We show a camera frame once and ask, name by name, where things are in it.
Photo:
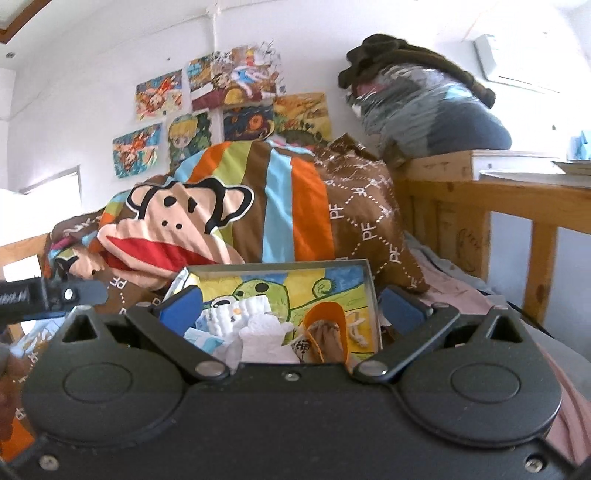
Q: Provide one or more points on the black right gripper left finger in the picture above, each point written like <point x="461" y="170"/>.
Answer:
<point x="164" y="326"/>

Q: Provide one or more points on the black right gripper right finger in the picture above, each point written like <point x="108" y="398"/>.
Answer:
<point x="420" y="328"/>

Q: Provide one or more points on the blue white tissue packet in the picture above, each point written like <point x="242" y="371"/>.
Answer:
<point x="203" y="340"/>

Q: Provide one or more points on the white knitted sock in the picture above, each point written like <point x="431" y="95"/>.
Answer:
<point x="225" y="315"/>

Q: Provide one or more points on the beige drawstring pouch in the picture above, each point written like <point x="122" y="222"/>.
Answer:
<point x="354" y="322"/>

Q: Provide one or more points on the person's left hand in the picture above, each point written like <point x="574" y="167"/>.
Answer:
<point x="14" y="373"/>

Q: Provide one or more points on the colourful painted cardboard box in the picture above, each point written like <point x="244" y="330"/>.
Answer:
<point x="293" y="289"/>

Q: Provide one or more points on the monkey face striped quilt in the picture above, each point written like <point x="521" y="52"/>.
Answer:
<point x="245" y="202"/>

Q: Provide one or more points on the orange fox painting lower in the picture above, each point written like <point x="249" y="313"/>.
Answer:
<point x="135" y="152"/>

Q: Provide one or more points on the orange fox painting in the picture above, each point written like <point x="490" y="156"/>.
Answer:
<point x="159" y="96"/>
<point x="135" y="152"/>

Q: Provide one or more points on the blond boy painting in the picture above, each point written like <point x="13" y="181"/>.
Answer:
<point x="187" y="135"/>

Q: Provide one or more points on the plastic bag of clothes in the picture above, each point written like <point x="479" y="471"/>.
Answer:
<point x="415" y="112"/>

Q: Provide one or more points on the starry swirl painting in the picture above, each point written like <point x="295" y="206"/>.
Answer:
<point x="247" y="123"/>

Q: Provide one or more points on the orange fox painting top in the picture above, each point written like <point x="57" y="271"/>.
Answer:
<point x="159" y="96"/>

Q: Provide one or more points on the yellow landscape painting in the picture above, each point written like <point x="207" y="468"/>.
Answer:
<point x="303" y="118"/>

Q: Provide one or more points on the cartoon characters painting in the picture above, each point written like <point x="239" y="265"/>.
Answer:
<point x="245" y="74"/>

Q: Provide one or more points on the dark green garment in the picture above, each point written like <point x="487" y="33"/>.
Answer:
<point x="380" y="51"/>

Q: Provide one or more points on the white air conditioner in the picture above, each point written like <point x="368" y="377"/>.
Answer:
<point x="518" y="65"/>

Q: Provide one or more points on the wooden bed frame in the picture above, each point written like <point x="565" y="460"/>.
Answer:
<point x="510" y="219"/>

